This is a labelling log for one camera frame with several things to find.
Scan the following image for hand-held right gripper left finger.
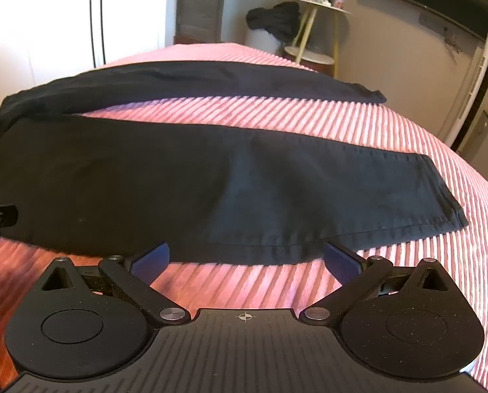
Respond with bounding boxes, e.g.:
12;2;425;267
42;242;189;326

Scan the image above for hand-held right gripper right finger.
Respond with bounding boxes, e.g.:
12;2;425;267
303;239;453;328

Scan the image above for black pants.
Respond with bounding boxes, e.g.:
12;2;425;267
0;61;470;266

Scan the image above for pink ribbed blanket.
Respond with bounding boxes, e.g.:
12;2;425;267
0;42;488;393

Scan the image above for grey small cabinet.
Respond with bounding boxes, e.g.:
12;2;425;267
469;108;488;186

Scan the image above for white wardrobe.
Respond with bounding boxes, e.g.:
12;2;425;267
0;0;180;120

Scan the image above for round side table gold legs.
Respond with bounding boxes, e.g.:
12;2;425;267
284;0;355;77

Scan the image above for white standing heater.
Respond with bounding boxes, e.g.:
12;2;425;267
449;35;488;151

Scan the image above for white laundry basket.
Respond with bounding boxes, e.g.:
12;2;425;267
244;28;289;56

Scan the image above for black cloth heap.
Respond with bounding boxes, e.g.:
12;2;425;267
246;1;303;44

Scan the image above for grey door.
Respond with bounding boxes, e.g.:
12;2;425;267
174;0;229;44

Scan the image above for dark hanging cable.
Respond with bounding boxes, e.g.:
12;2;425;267
442;28;464;55

